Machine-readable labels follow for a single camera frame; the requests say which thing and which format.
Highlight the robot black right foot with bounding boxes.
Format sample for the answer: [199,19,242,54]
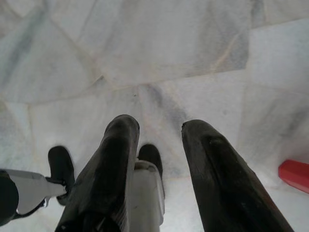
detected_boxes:
[137,144,166,201]

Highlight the robot black left foot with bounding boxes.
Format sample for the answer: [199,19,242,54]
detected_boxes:
[47,145,76,206]

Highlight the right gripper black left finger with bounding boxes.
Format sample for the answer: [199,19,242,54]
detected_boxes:
[54,114,141,232]

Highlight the red small table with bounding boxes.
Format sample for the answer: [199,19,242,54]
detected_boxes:
[278,159,309,194]

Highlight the robot silver right leg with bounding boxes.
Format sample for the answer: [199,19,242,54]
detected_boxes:
[125,160,166,232]

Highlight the robot black foot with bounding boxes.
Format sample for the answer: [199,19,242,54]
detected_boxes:
[137,144,166,201]
[47,145,76,206]

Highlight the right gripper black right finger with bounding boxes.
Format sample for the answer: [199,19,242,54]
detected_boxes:
[181,119,294,232]

